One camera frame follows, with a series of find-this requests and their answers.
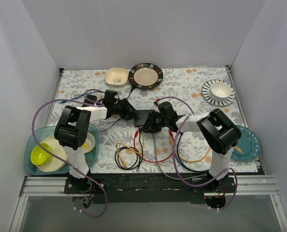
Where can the dark rimmed beige plate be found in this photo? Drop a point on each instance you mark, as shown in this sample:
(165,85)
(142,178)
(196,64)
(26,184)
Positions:
(145,76)

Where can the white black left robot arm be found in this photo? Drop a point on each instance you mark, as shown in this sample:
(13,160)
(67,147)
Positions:
(72,129)

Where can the black power adapter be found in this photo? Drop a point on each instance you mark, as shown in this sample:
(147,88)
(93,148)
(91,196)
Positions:
(90,99)

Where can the teal transparent plastic tray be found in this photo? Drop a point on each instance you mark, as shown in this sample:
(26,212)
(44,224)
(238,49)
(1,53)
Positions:
(55,166)

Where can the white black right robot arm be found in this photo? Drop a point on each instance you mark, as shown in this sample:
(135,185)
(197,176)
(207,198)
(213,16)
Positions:
(221,134)

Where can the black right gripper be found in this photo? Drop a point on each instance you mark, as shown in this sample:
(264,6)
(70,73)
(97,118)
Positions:
(152,121)

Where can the small white bowl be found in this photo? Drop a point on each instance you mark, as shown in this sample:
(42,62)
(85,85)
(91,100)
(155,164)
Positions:
(220,90)

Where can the aluminium frame rail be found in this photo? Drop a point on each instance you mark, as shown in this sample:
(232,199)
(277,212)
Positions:
(58,186)

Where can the dark grey network switch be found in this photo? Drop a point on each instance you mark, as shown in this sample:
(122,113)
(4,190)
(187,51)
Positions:
(142,117)

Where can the floral patterned tablecloth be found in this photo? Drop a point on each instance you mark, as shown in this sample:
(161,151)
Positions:
(180,86)

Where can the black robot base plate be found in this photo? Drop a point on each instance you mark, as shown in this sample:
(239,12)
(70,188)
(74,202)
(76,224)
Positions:
(145,188)

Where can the lime green bowl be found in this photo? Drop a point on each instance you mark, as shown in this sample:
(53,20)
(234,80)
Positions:
(39,156)

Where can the daisy patterned glass bowl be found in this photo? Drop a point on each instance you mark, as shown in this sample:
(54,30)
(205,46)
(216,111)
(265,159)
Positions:
(89,143)

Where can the teal scalloped plate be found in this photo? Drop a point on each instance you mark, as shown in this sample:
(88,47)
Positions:
(248,147)

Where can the blue striped white plate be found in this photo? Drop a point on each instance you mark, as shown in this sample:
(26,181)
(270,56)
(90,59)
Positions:
(205,89)

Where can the cream square panda dish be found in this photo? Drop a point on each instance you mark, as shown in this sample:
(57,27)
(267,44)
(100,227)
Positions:
(116,77)

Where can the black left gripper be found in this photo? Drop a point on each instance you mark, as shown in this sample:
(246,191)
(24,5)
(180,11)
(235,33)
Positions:
(127,109)

